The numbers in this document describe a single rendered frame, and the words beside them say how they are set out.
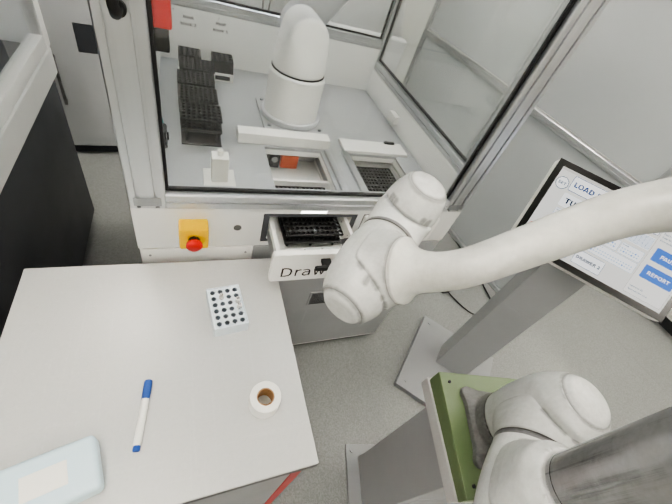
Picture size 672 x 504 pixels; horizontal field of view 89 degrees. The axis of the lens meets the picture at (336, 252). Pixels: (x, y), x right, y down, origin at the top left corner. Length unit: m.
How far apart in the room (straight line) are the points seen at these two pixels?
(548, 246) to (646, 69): 1.83
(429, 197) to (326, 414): 1.31
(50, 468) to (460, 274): 0.74
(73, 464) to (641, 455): 0.84
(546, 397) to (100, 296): 1.02
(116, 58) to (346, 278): 0.55
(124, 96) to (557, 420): 1.01
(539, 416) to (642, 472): 0.27
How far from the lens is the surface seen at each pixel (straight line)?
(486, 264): 0.47
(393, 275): 0.48
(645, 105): 2.24
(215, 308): 0.94
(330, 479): 1.66
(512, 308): 1.63
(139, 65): 0.78
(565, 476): 0.67
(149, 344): 0.94
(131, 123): 0.83
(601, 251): 1.39
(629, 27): 2.36
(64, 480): 0.83
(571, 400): 0.83
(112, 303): 1.02
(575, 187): 1.38
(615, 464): 0.61
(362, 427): 1.75
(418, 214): 0.58
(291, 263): 0.92
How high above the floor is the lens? 1.59
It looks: 45 degrees down
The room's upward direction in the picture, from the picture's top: 22 degrees clockwise
